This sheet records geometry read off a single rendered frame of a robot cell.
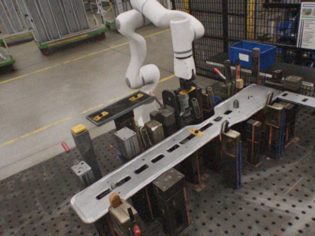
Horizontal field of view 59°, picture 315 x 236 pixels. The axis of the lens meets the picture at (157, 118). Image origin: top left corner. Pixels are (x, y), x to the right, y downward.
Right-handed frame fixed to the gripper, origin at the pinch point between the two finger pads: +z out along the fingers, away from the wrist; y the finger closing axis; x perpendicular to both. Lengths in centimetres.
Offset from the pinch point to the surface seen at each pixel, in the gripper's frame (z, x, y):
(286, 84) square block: 26, 71, 15
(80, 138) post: 16, -49, -29
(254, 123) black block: 28.8, 26.9, 20.3
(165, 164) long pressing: 27.4, -26.8, 7.8
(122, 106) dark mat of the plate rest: 11.3, -20.9, -30.7
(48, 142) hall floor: 127, -25, -240
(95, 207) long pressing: 27, -63, 5
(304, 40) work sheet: 8, 102, 9
